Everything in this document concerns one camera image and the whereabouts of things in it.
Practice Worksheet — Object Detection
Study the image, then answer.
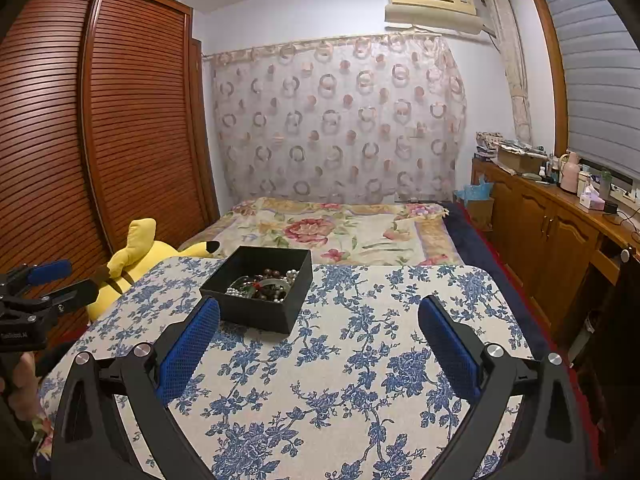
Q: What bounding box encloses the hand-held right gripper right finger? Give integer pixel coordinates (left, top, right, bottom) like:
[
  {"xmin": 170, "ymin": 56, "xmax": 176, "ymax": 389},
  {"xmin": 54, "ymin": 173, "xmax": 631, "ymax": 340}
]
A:
[{"xmin": 418, "ymin": 294, "xmax": 600, "ymax": 480}]

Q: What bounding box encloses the black jewelry box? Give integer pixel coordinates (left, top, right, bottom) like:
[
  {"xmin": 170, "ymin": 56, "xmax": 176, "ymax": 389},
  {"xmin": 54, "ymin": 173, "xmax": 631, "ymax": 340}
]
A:
[{"xmin": 199, "ymin": 245, "xmax": 315, "ymax": 336}]

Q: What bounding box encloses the yellow plush toy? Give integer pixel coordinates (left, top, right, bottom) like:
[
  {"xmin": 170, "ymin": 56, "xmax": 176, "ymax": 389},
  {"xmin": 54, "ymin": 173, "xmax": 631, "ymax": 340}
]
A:
[{"xmin": 87, "ymin": 218, "xmax": 221, "ymax": 321}]

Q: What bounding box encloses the floral bedspread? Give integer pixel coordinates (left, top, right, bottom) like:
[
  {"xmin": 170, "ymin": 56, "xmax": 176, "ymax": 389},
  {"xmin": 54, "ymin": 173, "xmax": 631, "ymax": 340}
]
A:
[{"xmin": 177, "ymin": 196, "xmax": 466, "ymax": 267}]

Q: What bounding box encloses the grey window blind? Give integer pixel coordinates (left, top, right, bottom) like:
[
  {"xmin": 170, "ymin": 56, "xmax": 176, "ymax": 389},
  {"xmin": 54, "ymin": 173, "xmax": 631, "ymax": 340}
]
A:
[{"xmin": 542, "ymin": 0, "xmax": 640, "ymax": 181}]

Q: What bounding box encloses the pink tissue box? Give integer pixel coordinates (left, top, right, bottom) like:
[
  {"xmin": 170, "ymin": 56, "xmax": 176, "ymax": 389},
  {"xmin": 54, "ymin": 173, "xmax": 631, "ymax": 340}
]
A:
[{"xmin": 580, "ymin": 185, "xmax": 607, "ymax": 210}]

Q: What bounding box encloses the person's left hand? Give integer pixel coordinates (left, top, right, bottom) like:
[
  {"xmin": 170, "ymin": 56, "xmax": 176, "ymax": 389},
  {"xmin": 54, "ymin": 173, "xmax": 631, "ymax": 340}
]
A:
[{"xmin": 0, "ymin": 352, "xmax": 40, "ymax": 413}]

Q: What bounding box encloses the open cardboard box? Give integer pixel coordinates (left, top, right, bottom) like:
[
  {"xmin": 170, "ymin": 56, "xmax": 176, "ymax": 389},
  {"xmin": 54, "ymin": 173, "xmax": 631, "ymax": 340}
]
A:
[{"xmin": 496, "ymin": 142, "xmax": 548, "ymax": 176}]

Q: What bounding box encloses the brown slatted wooden wardrobe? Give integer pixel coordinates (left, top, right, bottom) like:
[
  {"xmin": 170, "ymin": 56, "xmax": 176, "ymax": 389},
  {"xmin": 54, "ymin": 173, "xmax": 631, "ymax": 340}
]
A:
[{"xmin": 0, "ymin": 0, "xmax": 221, "ymax": 346}]

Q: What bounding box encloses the blue plastic bag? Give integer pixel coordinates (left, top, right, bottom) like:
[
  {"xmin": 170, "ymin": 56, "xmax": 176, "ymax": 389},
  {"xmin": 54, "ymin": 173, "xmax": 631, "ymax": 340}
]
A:
[{"xmin": 452, "ymin": 175, "xmax": 496, "ymax": 206}]

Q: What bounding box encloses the tied beige curtain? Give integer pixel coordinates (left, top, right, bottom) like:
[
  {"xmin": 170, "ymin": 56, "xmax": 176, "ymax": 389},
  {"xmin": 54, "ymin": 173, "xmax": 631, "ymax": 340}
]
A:
[{"xmin": 482, "ymin": 0, "xmax": 533, "ymax": 143}]

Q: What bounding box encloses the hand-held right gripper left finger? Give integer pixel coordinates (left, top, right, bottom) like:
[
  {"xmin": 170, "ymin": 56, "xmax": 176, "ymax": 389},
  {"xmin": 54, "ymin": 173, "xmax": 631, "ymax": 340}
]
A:
[{"xmin": 50, "ymin": 296, "xmax": 222, "ymax": 480}]

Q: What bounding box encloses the dark blue blanket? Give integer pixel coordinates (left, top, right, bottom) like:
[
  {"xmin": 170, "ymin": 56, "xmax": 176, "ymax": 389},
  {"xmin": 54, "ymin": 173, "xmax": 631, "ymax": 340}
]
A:
[{"xmin": 440, "ymin": 200, "xmax": 566, "ymax": 361}]

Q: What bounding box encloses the person's left forearm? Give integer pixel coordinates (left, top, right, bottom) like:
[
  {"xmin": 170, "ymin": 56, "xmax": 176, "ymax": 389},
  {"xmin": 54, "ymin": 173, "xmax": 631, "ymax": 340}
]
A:
[{"xmin": 0, "ymin": 405, "xmax": 36, "ymax": 480}]

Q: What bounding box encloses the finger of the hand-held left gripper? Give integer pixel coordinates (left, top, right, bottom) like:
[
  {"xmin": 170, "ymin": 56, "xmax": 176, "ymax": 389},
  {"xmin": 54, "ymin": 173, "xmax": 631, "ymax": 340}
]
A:
[
  {"xmin": 27, "ymin": 278, "xmax": 99, "ymax": 317},
  {"xmin": 0, "ymin": 259, "xmax": 72, "ymax": 298}
]

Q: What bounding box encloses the wooden cabinet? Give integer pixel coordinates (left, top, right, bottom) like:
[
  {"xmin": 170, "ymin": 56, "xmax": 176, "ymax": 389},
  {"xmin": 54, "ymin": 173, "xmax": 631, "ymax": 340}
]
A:
[{"xmin": 470, "ymin": 156, "xmax": 640, "ymax": 361}]

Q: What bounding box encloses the sheer circle-patterned curtain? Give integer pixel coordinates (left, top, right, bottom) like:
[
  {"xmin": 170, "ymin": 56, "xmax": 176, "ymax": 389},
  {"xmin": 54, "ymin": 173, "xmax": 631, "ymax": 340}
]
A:
[{"xmin": 202, "ymin": 32, "xmax": 468, "ymax": 206}]

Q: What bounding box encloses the stack of books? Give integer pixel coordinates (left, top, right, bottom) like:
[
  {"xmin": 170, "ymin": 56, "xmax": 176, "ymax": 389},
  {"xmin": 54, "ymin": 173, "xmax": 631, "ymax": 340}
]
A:
[{"xmin": 475, "ymin": 131, "xmax": 506, "ymax": 161}]

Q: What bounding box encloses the brown wooden bead bracelet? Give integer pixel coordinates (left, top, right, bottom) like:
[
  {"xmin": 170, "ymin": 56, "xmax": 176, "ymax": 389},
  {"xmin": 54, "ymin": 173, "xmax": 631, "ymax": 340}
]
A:
[{"xmin": 247, "ymin": 269, "xmax": 293, "ymax": 303}]

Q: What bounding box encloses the pink thermos jug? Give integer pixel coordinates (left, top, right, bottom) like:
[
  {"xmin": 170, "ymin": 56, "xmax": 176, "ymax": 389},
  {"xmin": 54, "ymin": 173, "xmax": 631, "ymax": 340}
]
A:
[{"xmin": 560, "ymin": 150, "xmax": 583, "ymax": 193}]

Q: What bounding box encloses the blue floral tablecloth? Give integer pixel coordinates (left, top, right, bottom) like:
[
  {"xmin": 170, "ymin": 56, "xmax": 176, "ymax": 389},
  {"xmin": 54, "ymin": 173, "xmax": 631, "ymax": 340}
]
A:
[{"xmin": 37, "ymin": 256, "xmax": 536, "ymax": 480}]

